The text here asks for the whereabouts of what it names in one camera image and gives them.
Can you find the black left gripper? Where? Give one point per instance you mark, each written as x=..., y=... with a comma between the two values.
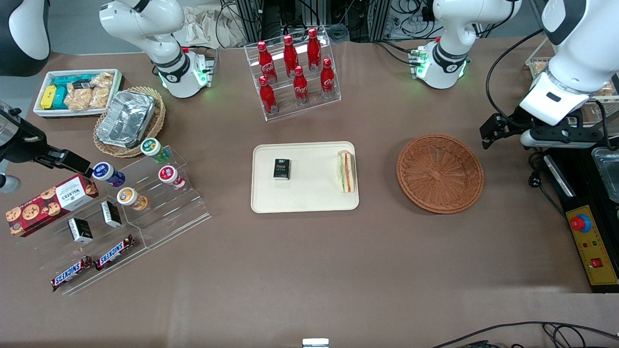
x=514, y=119

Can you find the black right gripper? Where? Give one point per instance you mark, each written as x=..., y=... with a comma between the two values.
x=22, y=148

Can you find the triangle sandwich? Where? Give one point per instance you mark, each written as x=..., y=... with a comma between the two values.
x=346, y=171

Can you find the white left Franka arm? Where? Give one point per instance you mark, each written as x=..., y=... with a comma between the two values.
x=580, y=48

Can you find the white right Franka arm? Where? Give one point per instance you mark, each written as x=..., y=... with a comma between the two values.
x=145, y=19

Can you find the brown wicker basket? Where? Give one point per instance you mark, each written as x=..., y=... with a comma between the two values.
x=440, y=174

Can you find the silver foil tray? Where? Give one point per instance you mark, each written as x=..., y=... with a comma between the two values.
x=125, y=118

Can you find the light tan wicker basket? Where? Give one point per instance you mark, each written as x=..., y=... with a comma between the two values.
x=157, y=121

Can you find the metal baking tray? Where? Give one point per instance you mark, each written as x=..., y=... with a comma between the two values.
x=608, y=174

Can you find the cream plastic tray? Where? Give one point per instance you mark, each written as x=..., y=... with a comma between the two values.
x=314, y=193

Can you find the purple lid candy jar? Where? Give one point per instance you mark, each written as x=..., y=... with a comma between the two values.
x=105, y=173

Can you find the red Walkers shortbread box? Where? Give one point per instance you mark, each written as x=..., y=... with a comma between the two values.
x=48, y=205

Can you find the white plastic snack bin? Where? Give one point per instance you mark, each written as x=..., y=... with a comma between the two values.
x=43, y=113

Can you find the small black carton box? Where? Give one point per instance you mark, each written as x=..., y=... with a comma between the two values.
x=80, y=230
x=111, y=214

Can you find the cracker snack packet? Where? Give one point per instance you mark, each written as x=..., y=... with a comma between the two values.
x=77, y=99
x=101, y=92

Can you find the orange lid candy jar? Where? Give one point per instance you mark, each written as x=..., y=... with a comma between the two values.
x=129, y=197

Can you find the yellow snack box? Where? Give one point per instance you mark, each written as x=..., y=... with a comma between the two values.
x=48, y=97

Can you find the green lid candy jar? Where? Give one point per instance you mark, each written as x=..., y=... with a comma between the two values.
x=152, y=147

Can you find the teal snack box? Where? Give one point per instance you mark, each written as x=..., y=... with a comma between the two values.
x=72, y=79

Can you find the red lid candy jar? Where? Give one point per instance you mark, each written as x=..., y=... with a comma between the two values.
x=169, y=176

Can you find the Snickers chocolate bar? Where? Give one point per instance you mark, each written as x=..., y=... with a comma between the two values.
x=72, y=273
x=114, y=252

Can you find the clear acrylic stepped shelf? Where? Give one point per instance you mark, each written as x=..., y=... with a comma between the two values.
x=169, y=217

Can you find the black machine yellow control panel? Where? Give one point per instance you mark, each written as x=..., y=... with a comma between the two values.
x=592, y=251

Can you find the red Coca-Cola bottle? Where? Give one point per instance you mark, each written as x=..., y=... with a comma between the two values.
x=267, y=96
x=301, y=87
x=328, y=79
x=290, y=55
x=314, y=48
x=266, y=63

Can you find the crumpled beige cloth bag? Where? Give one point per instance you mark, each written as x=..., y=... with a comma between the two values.
x=208, y=26

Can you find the clear acrylic bottle rack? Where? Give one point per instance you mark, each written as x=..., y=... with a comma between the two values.
x=290, y=108

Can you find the black carton with gold print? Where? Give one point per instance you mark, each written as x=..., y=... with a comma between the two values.
x=282, y=169

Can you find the black equipment rack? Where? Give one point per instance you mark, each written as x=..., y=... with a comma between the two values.
x=271, y=19

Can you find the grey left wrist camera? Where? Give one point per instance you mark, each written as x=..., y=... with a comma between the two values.
x=532, y=140

